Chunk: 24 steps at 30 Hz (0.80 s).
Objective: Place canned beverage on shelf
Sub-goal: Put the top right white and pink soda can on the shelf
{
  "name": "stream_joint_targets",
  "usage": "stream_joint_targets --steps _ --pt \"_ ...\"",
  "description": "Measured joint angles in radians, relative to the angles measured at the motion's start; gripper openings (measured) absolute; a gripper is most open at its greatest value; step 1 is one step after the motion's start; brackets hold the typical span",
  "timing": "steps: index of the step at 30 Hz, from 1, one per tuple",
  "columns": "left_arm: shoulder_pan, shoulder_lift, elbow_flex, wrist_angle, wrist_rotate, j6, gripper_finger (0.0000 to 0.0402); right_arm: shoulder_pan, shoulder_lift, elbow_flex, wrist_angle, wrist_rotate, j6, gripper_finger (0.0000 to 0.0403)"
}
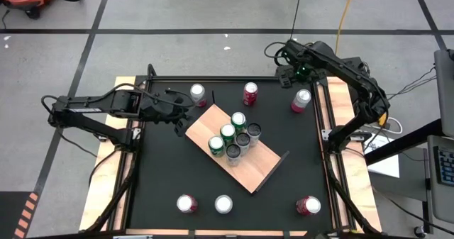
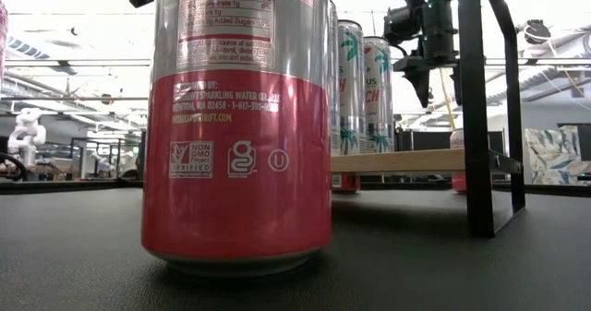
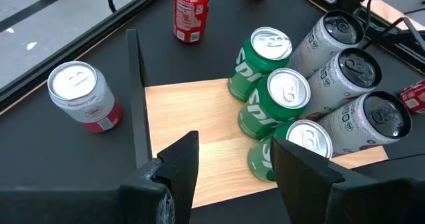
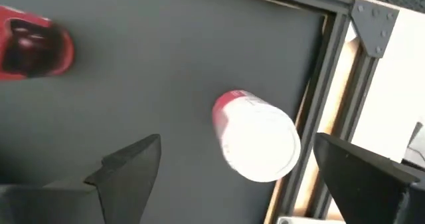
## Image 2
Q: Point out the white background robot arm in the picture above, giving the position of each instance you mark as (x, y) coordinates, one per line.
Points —
(27, 131)

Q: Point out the wooden shelf black metal frame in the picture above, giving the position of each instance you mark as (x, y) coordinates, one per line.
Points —
(397, 159)

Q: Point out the silver Celsius Peach Vibe can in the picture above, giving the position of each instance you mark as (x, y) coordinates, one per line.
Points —
(334, 94)
(378, 117)
(351, 94)

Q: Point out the pink white Spindrift can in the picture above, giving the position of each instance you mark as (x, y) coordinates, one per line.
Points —
(237, 163)
(457, 139)

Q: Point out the leaf patterned cushion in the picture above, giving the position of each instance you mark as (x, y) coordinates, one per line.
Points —
(554, 154)

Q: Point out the black background cabinet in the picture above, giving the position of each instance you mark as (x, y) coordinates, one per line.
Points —
(429, 141)

